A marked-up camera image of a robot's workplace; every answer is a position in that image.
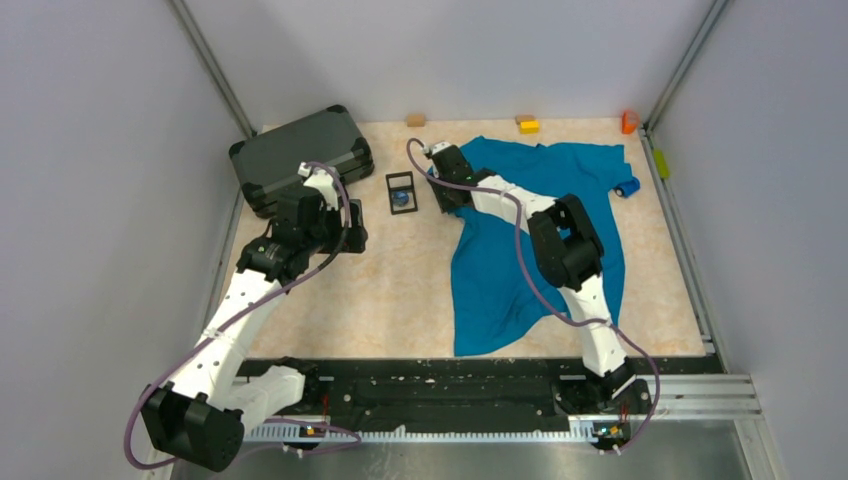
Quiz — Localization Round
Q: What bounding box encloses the blue t-shirt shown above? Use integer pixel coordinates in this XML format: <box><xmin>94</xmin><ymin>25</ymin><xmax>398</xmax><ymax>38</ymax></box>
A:
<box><xmin>451</xmin><ymin>136</ymin><xmax>634</xmax><ymax>356</ymax></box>

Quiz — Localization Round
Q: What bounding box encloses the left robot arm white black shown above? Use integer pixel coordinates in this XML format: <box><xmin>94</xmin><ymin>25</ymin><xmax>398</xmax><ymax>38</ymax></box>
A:
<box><xmin>137</xmin><ymin>187</ymin><xmax>368</xmax><ymax>472</ymax></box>

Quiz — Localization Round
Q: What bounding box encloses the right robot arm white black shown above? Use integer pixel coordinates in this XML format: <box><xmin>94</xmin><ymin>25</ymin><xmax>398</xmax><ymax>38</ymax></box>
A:
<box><xmin>421</xmin><ymin>142</ymin><xmax>653</xmax><ymax>412</ymax></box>

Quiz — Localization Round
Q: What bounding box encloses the black rectangular brooch holder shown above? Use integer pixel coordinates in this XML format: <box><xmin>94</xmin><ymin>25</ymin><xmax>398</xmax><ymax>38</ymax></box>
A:
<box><xmin>385</xmin><ymin>171</ymin><xmax>419</xmax><ymax>215</ymax></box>

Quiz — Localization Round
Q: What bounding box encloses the tan wooden block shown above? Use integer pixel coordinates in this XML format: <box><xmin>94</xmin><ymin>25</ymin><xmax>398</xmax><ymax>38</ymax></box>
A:
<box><xmin>405</xmin><ymin>113</ymin><xmax>427</xmax><ymax>128</ymax></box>

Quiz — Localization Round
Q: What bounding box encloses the dark green hard case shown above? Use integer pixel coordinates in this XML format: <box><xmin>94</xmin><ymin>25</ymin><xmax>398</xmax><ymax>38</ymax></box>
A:
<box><xmin>228</xmin><ymin>104</ymin><xmax>374</xmax><ymax>219</ymax></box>

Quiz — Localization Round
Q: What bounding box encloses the brown wooden block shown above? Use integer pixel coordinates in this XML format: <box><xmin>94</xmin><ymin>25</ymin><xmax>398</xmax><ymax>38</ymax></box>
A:
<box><xmin>514</xmin><ymin>114</ymin><xmax>536</xmax><ymax>124</ymax></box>

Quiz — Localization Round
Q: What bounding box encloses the yellow block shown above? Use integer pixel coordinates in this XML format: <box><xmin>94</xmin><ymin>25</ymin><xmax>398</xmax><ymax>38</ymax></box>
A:
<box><xmin>518</xmin><ymin>120</ymin><xmax>541</xmax><ymax>135</ymax></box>

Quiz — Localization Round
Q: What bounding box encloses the blue toy car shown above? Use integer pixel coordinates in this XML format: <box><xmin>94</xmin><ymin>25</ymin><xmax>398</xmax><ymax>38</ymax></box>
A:
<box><xmin>613</xmin><ymin>176</ymin><xmax>641</xmax><ymax>198</ymax></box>

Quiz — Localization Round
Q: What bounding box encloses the orange toy block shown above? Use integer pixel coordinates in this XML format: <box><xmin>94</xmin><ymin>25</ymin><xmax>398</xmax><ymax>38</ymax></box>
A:
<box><xmin>620</xmin><ymin>109</ymin><xmax>641</xmax><ymax>135</ymax></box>

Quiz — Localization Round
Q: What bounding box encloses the green marker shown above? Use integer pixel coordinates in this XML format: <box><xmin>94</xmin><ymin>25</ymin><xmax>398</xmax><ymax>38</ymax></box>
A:
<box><xmin>652</xmin><ymin>148</ymin><xmax>670</xmax><ymax>181</ymax></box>

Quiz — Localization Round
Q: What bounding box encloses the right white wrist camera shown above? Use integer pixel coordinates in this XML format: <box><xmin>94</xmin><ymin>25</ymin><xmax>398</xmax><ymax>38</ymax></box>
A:
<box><xmin>421</xmin><ymin>141</ymin><xmax>453</xmax><ymax>158</ymax></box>

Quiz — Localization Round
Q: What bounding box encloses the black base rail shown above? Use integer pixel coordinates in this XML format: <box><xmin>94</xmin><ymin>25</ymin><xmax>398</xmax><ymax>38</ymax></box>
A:
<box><xmin>231</xmin><ymin>356</ymin><xmax>723</xmax><ymax>435</ymax></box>

